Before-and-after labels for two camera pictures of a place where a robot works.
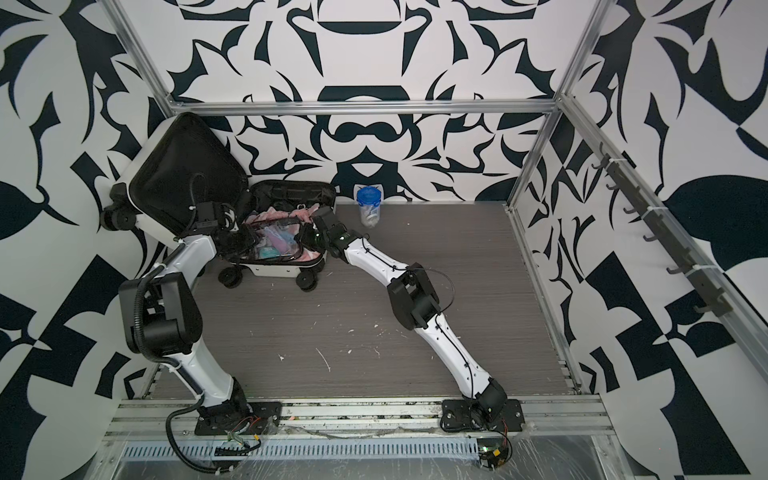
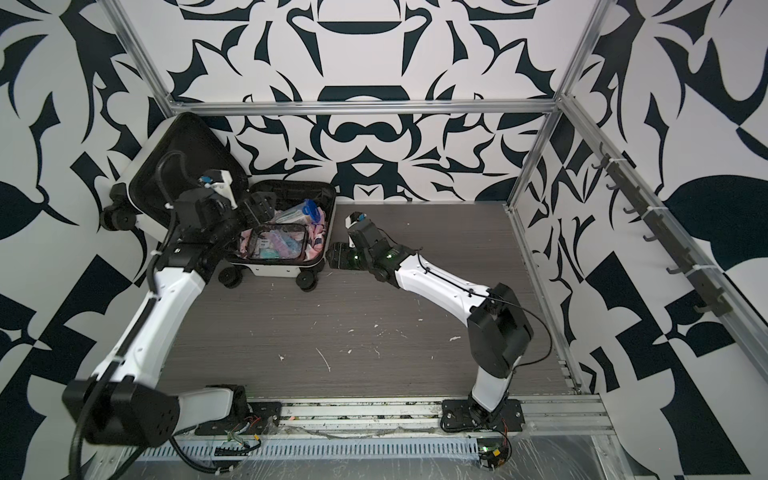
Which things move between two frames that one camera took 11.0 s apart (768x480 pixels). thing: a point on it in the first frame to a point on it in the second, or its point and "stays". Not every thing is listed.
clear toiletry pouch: [278, 239] stays
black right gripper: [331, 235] to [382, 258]
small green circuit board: [492, 452] stays
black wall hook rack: [705, 290] stays
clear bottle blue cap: [369, 200] to [300, 211]
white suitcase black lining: [183, 164] stays
